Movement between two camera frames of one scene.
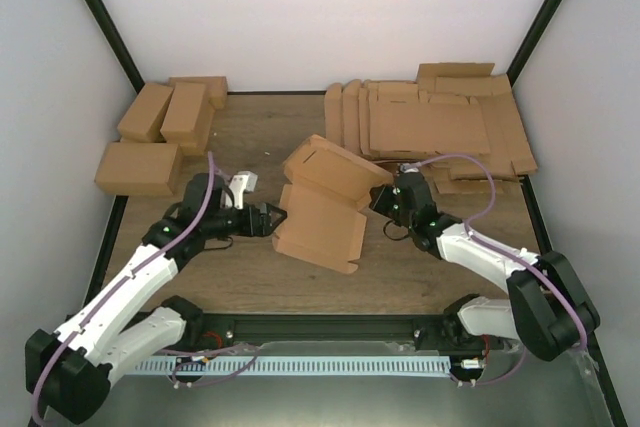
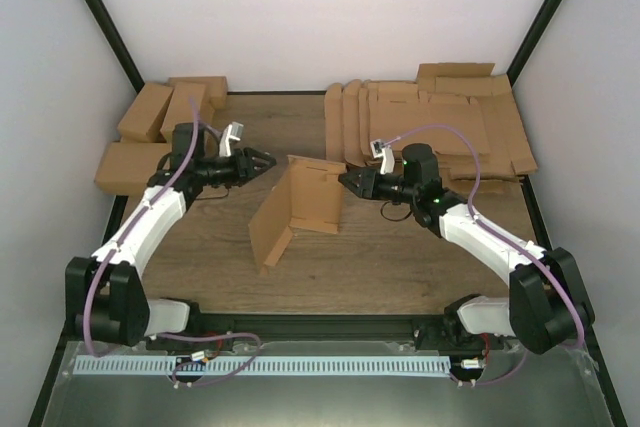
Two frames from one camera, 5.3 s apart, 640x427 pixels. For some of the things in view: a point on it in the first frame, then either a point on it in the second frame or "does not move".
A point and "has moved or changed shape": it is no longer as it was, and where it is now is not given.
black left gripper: x=263 y=219 -> x=241 y=172
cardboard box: x=323 y=199 has moved or changed shape
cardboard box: x=144 y=120 does not move
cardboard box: x=216 y=88 does not move
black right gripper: x=378 y=204 -> x=369 y=178
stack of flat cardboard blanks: x=454 y=120 does not move
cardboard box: x=187 y=119 does not move
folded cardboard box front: x=142 y=169 does not move
